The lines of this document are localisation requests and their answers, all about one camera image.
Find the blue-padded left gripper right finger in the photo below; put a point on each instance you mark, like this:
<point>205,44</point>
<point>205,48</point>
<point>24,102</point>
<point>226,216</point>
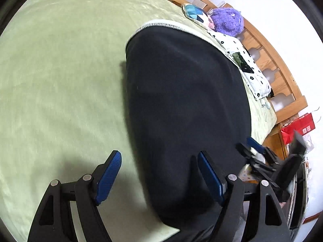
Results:
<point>265,219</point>

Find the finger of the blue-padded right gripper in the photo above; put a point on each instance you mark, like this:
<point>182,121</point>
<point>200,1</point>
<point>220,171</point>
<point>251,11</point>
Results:
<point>262,171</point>
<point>263,154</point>

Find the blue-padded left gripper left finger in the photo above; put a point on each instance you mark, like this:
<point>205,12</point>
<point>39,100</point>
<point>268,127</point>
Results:
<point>53,219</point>

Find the black pants with white stripe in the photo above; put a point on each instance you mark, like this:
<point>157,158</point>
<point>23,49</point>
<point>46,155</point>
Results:
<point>184,96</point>

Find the red box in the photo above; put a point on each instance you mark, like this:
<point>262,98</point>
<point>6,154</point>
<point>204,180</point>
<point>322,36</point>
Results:
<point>302,125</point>

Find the white black-dotted pillow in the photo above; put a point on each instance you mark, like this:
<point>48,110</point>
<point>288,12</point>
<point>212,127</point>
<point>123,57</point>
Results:
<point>256,82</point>

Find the black phone on pillow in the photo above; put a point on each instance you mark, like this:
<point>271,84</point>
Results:
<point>243,60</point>

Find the green plush bed blanket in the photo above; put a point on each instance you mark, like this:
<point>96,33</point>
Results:
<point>62,108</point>

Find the purple plush toy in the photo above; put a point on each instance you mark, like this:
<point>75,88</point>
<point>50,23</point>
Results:
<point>227,21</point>

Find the blue geometric cushion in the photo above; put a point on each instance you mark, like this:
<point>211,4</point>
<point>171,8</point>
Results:
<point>198,16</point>

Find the wooden bed frame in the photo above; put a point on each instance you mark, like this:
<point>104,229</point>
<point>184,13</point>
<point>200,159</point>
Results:
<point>288,100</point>

